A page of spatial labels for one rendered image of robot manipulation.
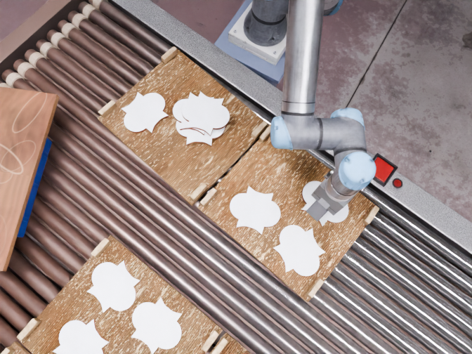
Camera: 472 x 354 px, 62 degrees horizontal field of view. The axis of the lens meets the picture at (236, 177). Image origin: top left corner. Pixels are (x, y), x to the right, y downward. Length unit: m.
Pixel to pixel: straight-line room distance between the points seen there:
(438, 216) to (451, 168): 1.20
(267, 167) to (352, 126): 0.35
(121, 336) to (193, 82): 0.78
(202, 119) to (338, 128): 0.44
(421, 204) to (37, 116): 1.15
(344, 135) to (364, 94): 1.58
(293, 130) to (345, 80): 1.63
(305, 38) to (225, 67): 0.53
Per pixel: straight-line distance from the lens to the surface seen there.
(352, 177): 0.88
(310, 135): 0.91
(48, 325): 1.22
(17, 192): 1.20
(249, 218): 1.14
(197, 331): 1.13
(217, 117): 1.20
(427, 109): 2.60
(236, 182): 1.18
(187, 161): 1.20
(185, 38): 1.44
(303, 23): 0.89
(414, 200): 1.32
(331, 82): 2.49
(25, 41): 1.53
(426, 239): 1.31
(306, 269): 1.14
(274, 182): 1.19
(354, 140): 0.94
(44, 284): 1.25
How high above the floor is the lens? 2.07
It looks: 73 degrees down
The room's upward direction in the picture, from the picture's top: 5 degrees clockwise
